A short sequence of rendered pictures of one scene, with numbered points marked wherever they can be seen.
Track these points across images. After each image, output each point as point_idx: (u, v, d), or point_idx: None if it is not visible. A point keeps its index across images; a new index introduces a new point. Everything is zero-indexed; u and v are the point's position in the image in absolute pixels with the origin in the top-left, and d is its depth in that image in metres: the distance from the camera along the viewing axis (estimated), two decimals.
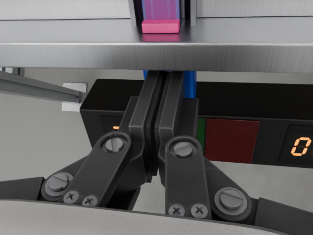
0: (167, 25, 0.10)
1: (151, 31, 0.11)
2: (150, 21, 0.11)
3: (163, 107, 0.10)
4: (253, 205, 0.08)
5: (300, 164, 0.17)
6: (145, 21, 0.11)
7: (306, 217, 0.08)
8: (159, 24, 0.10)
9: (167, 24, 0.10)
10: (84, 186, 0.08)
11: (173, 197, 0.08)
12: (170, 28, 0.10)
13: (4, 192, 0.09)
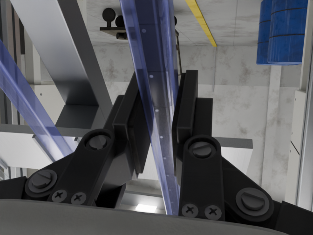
0: None
1: None
2: None
3: (180, 107, 0.10)
4: (275, 208, 0.08)
5: None
6: None
7: None
8: None
9: None
10: (71, 184, 0.08)
11: (187, 196, 0.08)
12: None
13: None
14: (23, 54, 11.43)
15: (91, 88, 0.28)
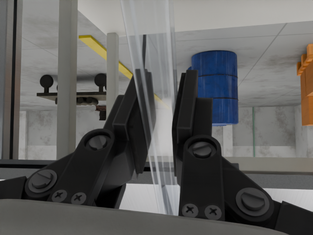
0: None
1: None
2: None
3: (180, 107, 0.10)
4: (275, 208, 0.08)
5: None
6: None
7: None
8: None
9: None
10: (71, 184, 0.08)
11: (187, 196, 0.08)
12: None
13: None
14: None
15: None
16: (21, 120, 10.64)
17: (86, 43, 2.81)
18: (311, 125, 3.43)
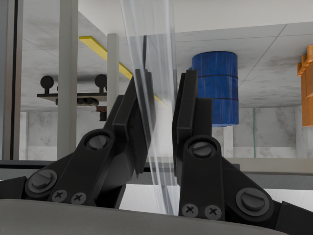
0: None
1: None
2: None
3: (180, 107, 0.10)
4: (275, 208, 0.08)
5: None
6: None
7: None
8: None
9: None
10: (71, 184, 0.08)
11: (187, 196, 0.08)
12: None
13: None
14: None
15: None
16: (21, 120, 10.65)
17: (86, 44, 2.81)
18: None
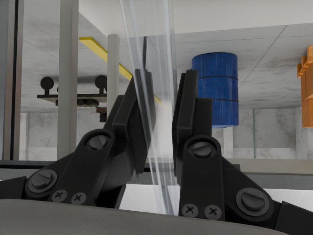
0: None
1: None
2: None
3: (180, 107, 0.10)
4: (275, 208, 0.08)
5: None
6: None
7: None
8: None
9: None
10: (71, 184, 0.08)
11: (187, 196, 0.08)
12: None
13: None
14: None
15: None
16: (21, 121, 10.64)
17: (86, 45, 2.81)
18: None
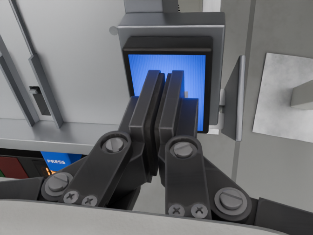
0: None
1: None
2: None
3: (163, 107, 0.10)
4: (253, 205, 0.08)
5: None
6: None
7: (306, 217, 0.08)
8: None
9: None
10: (84, 186, 0.08)
11: (173, 197, 0.08)
12: None
13: (4, 192, 0.09)
14: None
15: None
16: None
17: None
18: None
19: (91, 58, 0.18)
